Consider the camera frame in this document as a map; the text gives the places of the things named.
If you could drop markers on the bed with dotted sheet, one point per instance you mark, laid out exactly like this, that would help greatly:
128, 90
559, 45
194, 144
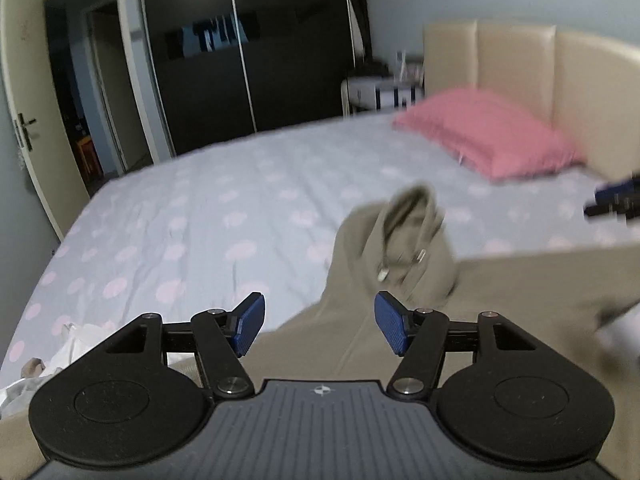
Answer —
200, 185

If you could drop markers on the olive fleece hoodie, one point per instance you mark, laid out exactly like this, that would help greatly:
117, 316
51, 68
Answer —
525, 285

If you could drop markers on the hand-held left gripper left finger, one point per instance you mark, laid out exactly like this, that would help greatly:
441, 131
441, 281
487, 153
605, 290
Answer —
250, 325

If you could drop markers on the black glossy wardrobe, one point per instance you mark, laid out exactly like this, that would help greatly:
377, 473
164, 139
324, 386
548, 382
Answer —
210, 85

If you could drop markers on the beige padded headboard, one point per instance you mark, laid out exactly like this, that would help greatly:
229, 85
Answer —
590, 85

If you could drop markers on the pink pillow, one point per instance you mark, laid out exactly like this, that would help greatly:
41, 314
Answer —
490, 130

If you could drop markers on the white nightstand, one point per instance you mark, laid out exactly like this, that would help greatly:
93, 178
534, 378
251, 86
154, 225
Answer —
385, 95

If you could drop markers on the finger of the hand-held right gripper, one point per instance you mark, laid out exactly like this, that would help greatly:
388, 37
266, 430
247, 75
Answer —
615, 202

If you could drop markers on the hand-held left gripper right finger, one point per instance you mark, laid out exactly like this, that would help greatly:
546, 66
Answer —
392, 322

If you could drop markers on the orange object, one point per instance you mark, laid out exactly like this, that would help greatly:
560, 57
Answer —
90, 157

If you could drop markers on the cream room door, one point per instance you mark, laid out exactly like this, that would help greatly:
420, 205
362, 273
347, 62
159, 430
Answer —
30, 60

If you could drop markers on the white crumpled garment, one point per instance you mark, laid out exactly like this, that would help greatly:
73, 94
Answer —
75, 347

